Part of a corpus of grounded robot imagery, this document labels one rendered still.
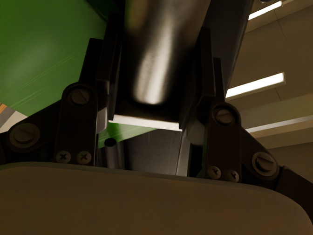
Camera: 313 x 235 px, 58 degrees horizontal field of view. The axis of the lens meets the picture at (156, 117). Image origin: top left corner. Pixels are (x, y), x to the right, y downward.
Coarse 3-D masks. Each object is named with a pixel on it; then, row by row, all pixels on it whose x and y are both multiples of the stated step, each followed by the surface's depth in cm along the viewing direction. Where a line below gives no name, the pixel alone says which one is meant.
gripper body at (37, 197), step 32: (0, 192) 7; (32, 192) 7; (64, 192) 7; (96, 192) 7; (128, 192) 7; (160, 192) 8; (192, 192) 8; (224, 192) 8; (256, 192) 8; (0, 224) 7; (32, 224) 7; (64, 224) 7; (96, 224) 7; (128, 224) 7; (160, 224) 7; (192, 224) 7; (224, 224) 7; (256, 224) 8; (288, 224) 8
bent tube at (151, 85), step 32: (128, 0) 10; (160, 0) 9; (192, 0) 9; (128, 32) 11; (160, 32) 10; (192, 32) 10; (128, 64) 12; (160, 64) 11; (128, 96) 13; (160, 96) 13; (160, 128) 14
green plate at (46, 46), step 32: (0, 0) 13; (32, 0) 13; (64, 0) 13; (96, 0) 13; (0, 32) 15; (32, 32) 14; (64, 32) 14; (96, 32) 14; (0, 64) 17; (32, 64) 16; (64, 64) 16; (0, 96) 19; (32, 96) 19; (128, 128) 22
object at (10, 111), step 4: (0, 104) 550; (4, 104) 505; (0, 108) 498; (4, 108) 508; (8, 108) 516; (0, 112) 501; (4, 112) 509; (8, 112) 515; (12, 112) 520; (0, 116) 503; (4, 116) 508; (8, 116) 513; (0, 120) 501; (4, 120) 506; (0, 124) 500
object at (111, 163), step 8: (104, 144) 22; (112, 144) 22; (120, 144) 24; (104, 152) 26; (112, 152) 22; (120, 152) 25; (104, 160) 27; (112, 160) 23; (120, 160) 26; (120, 168) 27
